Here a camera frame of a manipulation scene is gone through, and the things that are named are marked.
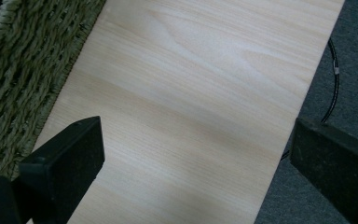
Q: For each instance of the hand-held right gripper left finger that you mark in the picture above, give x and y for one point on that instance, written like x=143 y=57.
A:
x=65 y=158

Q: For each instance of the green woven basket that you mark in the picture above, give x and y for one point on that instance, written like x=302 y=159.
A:
x=18 y=77

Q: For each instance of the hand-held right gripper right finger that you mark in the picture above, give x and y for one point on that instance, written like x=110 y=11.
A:
x=332 y=161

